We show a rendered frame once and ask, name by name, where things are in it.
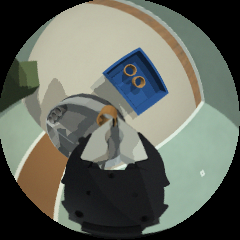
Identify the grey metal sleeve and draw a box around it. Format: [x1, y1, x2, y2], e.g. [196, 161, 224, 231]
[55, 104, 68, 117]
[48, 115, 57, 124]
[51, 110, 61, 121]

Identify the bronze bushing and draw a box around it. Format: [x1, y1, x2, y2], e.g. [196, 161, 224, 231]
[97, 105, 117, 128]
[123, 64, 137, 76]
[132, 76, 145, 88]

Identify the blue crate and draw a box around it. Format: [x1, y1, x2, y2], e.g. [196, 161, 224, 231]
[102, 47, 169, 116]

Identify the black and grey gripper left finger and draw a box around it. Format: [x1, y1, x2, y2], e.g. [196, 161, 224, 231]
[61, 118, 115, 185]

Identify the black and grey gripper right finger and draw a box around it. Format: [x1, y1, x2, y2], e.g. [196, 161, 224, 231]
[117, 117, 170, 187]

